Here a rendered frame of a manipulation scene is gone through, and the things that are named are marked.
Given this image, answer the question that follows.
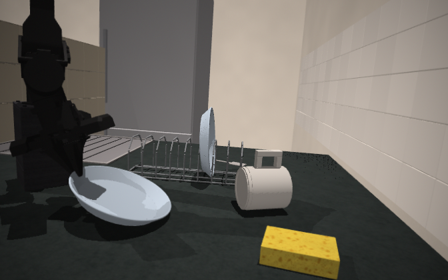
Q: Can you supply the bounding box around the yellow sponge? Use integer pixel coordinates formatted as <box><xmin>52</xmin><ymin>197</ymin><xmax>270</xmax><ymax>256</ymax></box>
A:
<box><xmin>259</xmin><ymin>226</ymin><xmax>340</xmax><ymax>279</ymax></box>

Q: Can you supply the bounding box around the white round plate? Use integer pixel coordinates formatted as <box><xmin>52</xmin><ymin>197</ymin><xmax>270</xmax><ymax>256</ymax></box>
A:
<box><xmin>69</xmin><ymin>166</ymin><xmax>171</xmax><ymax>226</ymax></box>
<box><xmin>199</xmin><ymin>107</ymin><xmax>215</xmax><ymax>177</ymax></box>

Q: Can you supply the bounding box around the grey metal dish rack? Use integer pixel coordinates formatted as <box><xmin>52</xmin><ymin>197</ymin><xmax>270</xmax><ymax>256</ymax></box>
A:
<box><xmin>128</xmin><ymin>135</ymin><xmax>236</xmax><ymax>185</ymax></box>

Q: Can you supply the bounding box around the grey mug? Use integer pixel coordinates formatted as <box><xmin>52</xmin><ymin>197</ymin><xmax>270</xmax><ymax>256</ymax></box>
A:
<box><xmin>235</xmin><ymin>150</ymin><xmax>293</xmax><ymax>210</ymax></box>

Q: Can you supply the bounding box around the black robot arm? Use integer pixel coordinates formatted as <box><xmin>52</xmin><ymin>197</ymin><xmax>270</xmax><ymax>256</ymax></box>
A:
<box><xmin>18</xmin><ymin>0</ymin><xmax>91</xmax><ymax>125</ymax></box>

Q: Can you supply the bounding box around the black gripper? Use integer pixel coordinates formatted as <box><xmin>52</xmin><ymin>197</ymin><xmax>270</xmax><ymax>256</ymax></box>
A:
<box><xmin>9</xmin><ymin>95</ymin><xmax>115</xmax><ymax>177</ymax></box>

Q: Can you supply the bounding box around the beige tiled wall panel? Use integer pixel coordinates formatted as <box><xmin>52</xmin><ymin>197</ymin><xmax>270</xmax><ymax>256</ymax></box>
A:
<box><xmin>0</xmin><ymin>20</ymin><xmax>105</xmax><ymax>143</ymax></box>

